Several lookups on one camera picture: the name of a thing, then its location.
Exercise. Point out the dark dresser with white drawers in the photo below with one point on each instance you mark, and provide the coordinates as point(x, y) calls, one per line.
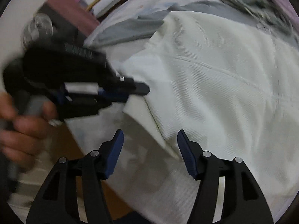
point(109, 8)

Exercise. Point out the person's left hand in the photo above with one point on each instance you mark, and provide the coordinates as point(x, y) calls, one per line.
point(26, 141)

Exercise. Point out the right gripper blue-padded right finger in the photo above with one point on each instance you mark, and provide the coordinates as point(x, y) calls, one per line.
point(227, 187)

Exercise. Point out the pink hanging cloth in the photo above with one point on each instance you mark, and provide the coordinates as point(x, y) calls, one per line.
point(76, 13)

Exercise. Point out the checkered folded garment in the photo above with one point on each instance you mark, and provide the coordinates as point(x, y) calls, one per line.
point(266, 13)

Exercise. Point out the white button jacket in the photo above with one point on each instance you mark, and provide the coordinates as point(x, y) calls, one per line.
point(231, 87)

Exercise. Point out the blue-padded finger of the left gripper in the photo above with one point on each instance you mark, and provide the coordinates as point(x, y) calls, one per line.
point(127, 86)

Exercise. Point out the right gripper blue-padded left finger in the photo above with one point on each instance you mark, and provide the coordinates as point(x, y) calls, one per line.
point(56, 200)

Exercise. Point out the grey hoodie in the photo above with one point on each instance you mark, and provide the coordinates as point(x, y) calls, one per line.
point(144, 26)

